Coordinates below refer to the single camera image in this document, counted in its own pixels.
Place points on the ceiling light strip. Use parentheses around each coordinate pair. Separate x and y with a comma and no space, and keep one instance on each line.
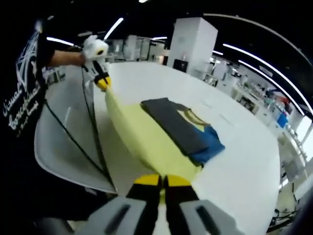
(269,78)
(269,64)

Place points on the yellow grey blue garment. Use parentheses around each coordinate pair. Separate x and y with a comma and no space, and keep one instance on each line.
(151,137)

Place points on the blue storage box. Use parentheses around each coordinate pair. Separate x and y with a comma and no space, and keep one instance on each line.
(282,120)

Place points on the white cabinet counter row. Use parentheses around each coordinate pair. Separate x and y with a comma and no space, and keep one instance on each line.
(256,98)

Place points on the black box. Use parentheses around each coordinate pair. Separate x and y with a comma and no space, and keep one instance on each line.
(180,64)

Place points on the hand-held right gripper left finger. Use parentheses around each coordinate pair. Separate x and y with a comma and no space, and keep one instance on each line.
(122,215)

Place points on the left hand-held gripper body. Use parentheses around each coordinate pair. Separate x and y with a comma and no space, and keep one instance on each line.
(94,50)

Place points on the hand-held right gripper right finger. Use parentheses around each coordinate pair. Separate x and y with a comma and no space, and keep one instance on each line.
(188,215)

